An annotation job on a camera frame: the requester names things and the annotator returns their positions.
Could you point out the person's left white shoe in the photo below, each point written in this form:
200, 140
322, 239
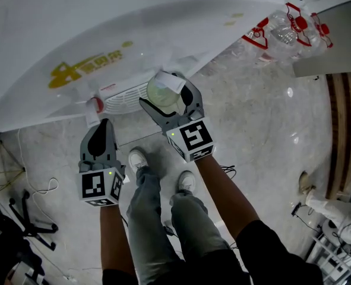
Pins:
138, 160

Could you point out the person's white shoe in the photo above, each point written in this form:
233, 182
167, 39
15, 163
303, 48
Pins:
138, 160
187, 181

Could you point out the translucent plastic cup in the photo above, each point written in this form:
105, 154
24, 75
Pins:
161, 96

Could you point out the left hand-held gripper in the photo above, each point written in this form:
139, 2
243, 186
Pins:
96, 186

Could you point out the person's right forearm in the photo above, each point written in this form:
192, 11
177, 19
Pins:
222, 194

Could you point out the white metal rack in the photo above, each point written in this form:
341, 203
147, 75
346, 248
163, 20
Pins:
335, 263

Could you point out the black office chair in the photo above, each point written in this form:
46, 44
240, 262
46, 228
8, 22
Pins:
6, 242

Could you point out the wooden board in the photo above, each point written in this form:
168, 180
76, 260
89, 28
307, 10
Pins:
337, 129

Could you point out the person's left forearm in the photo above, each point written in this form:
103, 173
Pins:
115, 239

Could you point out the person's right white shoe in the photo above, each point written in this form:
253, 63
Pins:
187, 181

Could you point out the large clear red-capped bottle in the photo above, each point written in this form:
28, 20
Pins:
285, 34
319, 37
255, 36

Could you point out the white water dispenser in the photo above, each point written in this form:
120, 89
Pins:
74, 25

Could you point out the grey metal locker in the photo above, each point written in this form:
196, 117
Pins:
335, 40

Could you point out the person's grey trousers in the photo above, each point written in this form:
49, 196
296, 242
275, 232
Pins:
151, 224

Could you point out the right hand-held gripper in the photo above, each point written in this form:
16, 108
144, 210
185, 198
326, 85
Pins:
193, 138

